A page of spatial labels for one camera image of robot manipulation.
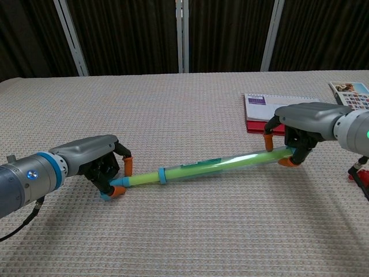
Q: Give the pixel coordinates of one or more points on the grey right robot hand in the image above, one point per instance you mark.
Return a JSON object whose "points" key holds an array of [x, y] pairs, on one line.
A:
{"points": [[311, 118]]}

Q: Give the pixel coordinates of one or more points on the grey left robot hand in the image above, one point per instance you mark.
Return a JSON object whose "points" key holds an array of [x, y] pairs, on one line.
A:
{"points": [[86, 153]]}

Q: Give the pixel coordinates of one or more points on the clear pump tube blue nozzle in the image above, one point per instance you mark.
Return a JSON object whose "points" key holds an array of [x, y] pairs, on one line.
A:
{"points": [[162, 175]]}

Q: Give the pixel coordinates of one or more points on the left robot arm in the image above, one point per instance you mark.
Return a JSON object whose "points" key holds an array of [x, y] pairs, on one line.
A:
{"points": [[29, 179]]}

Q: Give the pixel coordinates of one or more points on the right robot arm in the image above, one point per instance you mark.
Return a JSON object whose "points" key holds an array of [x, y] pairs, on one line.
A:
{"points": [[354, 132]]}

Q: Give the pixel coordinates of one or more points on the colourful box at right edge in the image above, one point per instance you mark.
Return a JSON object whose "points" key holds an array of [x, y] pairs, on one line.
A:
{"points": [[354, 95]]}

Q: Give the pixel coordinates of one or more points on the white spiral desk calendar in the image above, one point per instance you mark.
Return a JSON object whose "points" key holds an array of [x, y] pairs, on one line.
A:
{"points": [[259, 111]]}

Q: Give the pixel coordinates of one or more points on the red folder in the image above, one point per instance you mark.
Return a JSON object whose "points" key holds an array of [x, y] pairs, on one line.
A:
{"points": [[255, 127]]}

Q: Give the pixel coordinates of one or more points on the dark brown partition panel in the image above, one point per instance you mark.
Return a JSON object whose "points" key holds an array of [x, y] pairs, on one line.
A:
{"points": [[29, 34], [124, 34], [227, 34], [325, 31]]}

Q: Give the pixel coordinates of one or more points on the beige woven tablecloth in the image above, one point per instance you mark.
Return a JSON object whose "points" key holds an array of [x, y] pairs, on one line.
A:
{"points": [[187, 231]]}

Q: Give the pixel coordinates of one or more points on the white metal frame post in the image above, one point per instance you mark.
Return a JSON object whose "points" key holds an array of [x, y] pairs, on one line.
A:
{"points": [[272, 34], [72, 37], [182, 34]]}

